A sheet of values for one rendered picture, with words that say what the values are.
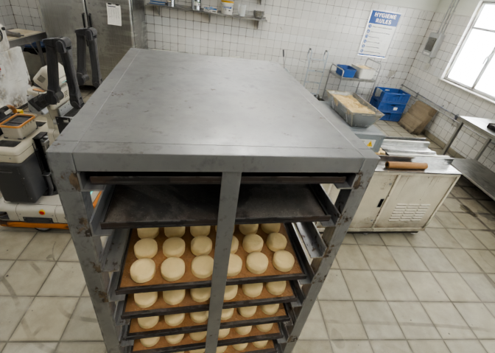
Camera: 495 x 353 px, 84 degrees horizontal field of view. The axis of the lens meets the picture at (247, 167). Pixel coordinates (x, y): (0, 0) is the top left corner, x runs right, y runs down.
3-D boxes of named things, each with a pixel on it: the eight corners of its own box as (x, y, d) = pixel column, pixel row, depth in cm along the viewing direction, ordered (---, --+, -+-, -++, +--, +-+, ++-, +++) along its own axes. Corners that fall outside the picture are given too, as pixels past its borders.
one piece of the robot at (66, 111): (54, 135, 212) (46, 109, 200) (71, 121, 235) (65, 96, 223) (76, 138, 214) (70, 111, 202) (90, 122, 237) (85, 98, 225)
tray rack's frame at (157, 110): (155, 334, 182) (125, 46, 86) (231, 326, 193) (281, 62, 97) (142, 477, 130) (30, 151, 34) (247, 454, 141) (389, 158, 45)
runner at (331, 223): (255, 102, 104) (255, 94, 102) (261, 102, 104) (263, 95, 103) (322, 227, 52) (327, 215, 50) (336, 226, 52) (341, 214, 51)
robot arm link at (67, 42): (48, 30, 171) (39, 33, 162) (72, 37, 174) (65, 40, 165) (51, 98, 193) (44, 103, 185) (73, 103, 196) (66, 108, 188)
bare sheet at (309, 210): (146, 97, 93) (146, 93, 92) (261, 105, 102) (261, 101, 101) (101, 229, 44) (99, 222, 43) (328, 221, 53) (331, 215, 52)
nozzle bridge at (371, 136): (336, 133, 299) (347, 102, 281) (370, 170, 240) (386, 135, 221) (308, 131, 293) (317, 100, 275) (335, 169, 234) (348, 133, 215)
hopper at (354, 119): (348, 105, 274) (353, 91, 266) (378, 130, 228) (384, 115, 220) (322, 103, 268) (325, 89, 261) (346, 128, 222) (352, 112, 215)
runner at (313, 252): (251, 124, 109) (253, 117, 107) (258, 124, 109) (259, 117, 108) (310, 258, 57) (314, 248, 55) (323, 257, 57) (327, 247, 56)
